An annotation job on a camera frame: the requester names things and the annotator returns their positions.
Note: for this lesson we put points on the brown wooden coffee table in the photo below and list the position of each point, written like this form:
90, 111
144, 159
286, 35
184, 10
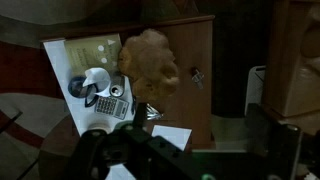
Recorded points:
193, 110

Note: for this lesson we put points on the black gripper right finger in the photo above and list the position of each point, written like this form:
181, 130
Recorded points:
273, 150

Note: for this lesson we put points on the grey flat device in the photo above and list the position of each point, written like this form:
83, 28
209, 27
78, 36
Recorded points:
255, 86

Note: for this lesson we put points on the yellow-green book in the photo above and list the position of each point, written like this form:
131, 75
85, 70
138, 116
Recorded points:
83, 53

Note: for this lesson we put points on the white rectangular board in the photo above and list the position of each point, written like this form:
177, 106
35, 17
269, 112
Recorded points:
60, 66

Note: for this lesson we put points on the metallic measuring spoon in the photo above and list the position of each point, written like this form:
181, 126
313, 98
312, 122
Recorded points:
197, 77

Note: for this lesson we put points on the black glasses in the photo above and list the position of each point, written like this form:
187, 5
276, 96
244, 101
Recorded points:
89, 100

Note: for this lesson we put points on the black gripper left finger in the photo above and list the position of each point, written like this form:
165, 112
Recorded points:
133, 153

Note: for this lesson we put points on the white paper sheet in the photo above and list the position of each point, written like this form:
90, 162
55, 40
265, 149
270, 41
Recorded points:
173, 135

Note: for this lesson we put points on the shiny crumpled metal object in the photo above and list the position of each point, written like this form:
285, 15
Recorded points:
153, 113

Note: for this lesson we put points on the grey calculator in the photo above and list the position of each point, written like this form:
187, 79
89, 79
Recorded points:
111, 106

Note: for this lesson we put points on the red and beige patterned rug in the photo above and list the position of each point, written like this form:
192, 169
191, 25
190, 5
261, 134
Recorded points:
26, 70

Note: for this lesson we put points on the blue round disc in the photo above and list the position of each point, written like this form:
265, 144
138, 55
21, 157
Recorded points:
75, 87

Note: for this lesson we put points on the silver metal can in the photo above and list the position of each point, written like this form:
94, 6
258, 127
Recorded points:
116, 90

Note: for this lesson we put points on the crumpled tan paper bag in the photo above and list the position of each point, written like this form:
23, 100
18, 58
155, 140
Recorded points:
150, 63

